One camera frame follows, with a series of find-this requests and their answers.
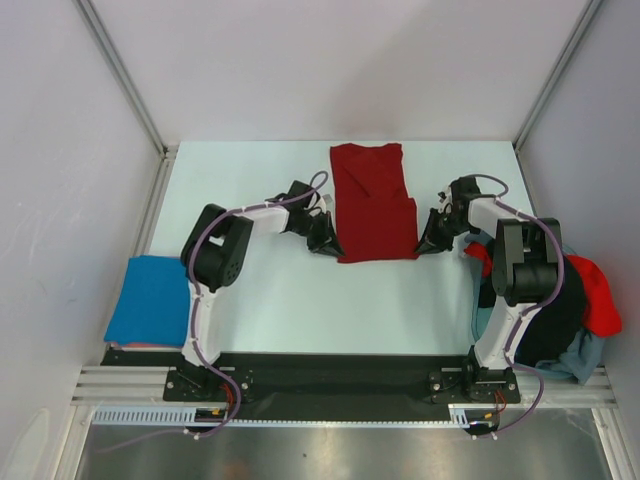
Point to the left aluminium corner post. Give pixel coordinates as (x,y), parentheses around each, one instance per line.
(115,63)

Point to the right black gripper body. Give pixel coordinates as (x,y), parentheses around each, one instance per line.
(443,228)

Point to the dark red t-shirt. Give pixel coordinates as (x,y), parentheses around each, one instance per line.
(375,217)

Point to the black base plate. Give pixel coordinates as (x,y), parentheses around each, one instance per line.
(312,382)

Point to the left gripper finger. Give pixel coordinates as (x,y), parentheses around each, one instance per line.
(324,252)
(333,247)

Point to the bright red garment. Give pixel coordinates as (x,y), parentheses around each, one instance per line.
(594,311)

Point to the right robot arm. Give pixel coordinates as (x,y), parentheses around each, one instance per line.
(527,275)

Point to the aluminium corner post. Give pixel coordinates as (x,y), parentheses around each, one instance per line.
(115,63)
(560,67)

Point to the grey-blue garment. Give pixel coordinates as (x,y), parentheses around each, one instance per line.
(578,362)

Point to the folded blue t-shirt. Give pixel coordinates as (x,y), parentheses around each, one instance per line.
(153,305)

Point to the right aluminium corner post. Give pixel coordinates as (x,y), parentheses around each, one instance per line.
(560,67)

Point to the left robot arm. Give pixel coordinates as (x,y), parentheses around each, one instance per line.
(214,256)

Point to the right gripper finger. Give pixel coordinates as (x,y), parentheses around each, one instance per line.
(436,249)
(423,245)

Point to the aluminium frame rail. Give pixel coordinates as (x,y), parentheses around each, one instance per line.
(140,386)

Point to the black garment in bin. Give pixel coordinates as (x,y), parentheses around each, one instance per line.
(546,332)

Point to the white slotted cable duct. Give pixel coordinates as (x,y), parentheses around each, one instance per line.
(191,417)

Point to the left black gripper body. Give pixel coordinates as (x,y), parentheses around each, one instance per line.
(318,234)

